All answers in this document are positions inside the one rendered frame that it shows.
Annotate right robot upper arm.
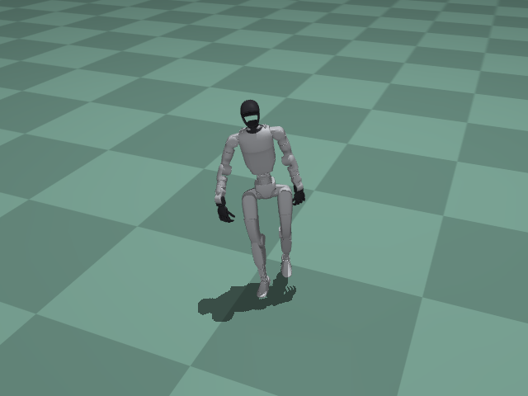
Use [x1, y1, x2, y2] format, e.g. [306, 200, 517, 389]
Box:
[221, 133, 239, 176]

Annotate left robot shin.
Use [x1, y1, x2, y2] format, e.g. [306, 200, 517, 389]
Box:
[280, 235, 291, 261]

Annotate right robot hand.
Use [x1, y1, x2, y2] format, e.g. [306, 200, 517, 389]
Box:
[216, 196, 235, 223]

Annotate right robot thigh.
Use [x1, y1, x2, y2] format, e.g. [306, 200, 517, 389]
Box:
[242, 187, 266, 247]

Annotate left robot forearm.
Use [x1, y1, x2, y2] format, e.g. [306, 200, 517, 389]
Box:
[287, 155, 304, 191]

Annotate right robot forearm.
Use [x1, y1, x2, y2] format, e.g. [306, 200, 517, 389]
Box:
[214, 164, 228, 204]

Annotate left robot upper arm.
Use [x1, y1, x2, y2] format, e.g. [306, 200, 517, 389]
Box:
[270, 126, 293, 166]

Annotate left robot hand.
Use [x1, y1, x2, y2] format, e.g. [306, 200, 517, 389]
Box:
[292, 185, 305, 205]

